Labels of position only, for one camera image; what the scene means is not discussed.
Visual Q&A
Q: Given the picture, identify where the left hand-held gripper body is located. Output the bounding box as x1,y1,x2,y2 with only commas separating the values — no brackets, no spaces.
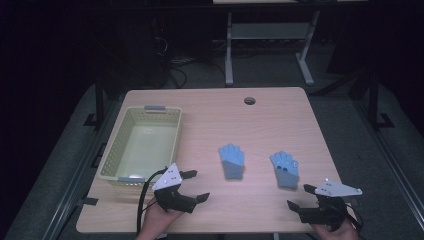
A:
151,162,198,214

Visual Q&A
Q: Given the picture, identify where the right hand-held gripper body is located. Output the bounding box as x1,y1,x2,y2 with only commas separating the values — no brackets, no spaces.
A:
299,178,364,232

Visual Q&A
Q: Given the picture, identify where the dotted blue grey glove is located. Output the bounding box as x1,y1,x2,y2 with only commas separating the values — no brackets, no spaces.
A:
269,150,300,191

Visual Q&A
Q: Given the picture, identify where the pale yellow perforated plastic basket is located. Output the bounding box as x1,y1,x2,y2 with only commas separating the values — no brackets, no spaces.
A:
97,105,183,187

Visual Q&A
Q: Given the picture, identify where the plain blue grey glove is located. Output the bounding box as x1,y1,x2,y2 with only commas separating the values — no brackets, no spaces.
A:
218,143,246,181

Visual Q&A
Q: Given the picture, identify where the person's right hand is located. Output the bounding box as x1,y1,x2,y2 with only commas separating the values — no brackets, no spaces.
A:
309,218,362,240

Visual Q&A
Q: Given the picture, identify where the person's left hand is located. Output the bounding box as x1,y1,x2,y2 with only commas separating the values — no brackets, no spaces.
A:
135,198,184,240

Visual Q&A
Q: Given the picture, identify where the black metal stand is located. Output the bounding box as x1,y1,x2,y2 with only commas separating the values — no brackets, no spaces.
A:
366,71,396,132
83,73,105,130

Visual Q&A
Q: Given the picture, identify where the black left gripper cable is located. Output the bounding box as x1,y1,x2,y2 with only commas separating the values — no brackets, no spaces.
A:
135,168,168,236

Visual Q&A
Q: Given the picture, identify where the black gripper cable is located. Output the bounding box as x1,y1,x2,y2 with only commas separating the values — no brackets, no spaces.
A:
135,168,168,236
345,202,365,232

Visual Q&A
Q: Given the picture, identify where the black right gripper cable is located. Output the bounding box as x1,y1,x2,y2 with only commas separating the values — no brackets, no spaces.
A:
345,202,365,232

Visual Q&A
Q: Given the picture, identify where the aluminium floor rail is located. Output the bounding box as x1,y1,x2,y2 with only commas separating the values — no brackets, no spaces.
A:
352,99,424,223
41,99,123,240

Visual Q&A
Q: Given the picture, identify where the black table edge bracket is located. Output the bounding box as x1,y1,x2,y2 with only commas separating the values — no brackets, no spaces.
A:
76,196,100,207

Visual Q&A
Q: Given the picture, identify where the bundle of floor cables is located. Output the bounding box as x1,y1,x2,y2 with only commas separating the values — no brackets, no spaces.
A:
165,54,228,90

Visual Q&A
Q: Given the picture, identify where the white metal desk frame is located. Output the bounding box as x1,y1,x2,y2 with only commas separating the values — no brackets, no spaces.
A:
224,9,321,87

